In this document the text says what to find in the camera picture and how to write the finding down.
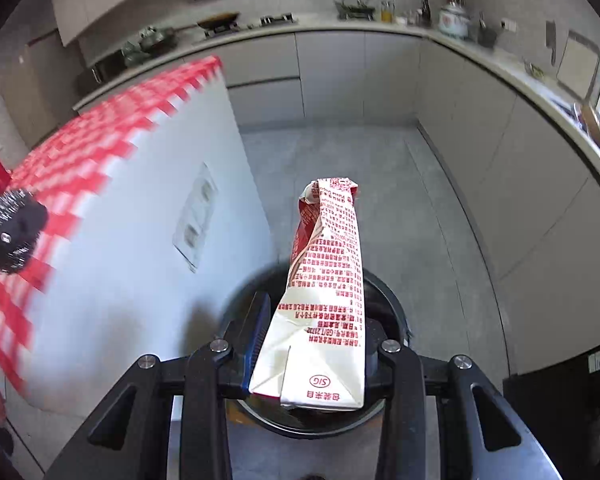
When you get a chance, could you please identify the black toaster oven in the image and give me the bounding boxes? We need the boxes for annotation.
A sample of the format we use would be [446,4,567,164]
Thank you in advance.
[75,55,126,96]

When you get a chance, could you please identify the red checked tablecloth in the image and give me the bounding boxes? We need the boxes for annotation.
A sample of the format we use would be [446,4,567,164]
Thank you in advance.
[0,56,224,396]

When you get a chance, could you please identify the white red-print milk carton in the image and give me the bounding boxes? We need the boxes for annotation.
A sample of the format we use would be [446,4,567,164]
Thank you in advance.
[248,177,366,412]

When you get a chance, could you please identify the black gas stove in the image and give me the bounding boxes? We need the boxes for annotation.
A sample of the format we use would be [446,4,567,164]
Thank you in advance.
[202,10,298,38]

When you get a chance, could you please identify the brown wooden tray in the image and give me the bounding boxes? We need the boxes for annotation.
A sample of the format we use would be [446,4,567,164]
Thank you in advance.
[580,105,600,136]

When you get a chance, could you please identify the dark utensil holder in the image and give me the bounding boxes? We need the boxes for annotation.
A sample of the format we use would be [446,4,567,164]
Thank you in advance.
[477,12,498,48]

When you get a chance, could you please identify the beige fridge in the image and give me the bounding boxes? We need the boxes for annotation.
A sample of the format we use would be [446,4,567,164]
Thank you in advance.
[0,30,81,148]

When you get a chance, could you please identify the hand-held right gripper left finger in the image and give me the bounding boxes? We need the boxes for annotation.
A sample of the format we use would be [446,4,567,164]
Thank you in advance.
[45,292,272,480]

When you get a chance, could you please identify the grey base cabinets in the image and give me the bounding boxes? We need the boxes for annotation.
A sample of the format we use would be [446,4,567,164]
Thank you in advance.
[225,30,600,376]

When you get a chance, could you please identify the metal kettle with handle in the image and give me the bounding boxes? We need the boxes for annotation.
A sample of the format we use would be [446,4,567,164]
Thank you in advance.
[335,0,373,21]

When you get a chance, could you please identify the pale cutting board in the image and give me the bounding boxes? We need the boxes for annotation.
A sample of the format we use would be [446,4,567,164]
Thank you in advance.
[556,30,600,101]

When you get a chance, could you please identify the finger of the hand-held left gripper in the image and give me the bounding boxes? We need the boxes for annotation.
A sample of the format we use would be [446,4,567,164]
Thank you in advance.
[0,190,49,275]

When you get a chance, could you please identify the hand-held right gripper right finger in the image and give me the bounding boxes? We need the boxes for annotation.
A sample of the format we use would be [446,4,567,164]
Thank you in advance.
[362,325,563,480]

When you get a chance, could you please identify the island socket panel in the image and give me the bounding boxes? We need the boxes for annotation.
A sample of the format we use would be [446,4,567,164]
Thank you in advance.
[172,162,218,273]

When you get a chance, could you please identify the hanging cleaver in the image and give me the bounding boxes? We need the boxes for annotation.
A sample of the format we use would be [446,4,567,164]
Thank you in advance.
[545,20,558,66]

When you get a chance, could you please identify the white kitchen island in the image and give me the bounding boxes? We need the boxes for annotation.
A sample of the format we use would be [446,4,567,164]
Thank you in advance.
[5,75,281,476]

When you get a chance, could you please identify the black bucket bin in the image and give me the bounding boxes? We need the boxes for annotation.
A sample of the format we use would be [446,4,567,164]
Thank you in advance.
[219,262,413,441]

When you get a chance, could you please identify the black appliance with sticker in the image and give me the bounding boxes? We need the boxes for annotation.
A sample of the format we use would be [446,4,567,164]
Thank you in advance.
[502,345,600,480]

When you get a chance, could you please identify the dark pot with lid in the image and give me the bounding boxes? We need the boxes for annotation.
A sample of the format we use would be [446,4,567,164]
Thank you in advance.
[139,26,176,53]

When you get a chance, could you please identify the white rice cooker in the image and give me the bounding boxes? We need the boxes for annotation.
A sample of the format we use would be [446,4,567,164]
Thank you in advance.
[437,0,471,40]

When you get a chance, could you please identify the black frying pan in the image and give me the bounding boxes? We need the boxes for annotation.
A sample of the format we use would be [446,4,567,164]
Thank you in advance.
[197,12,241,31]

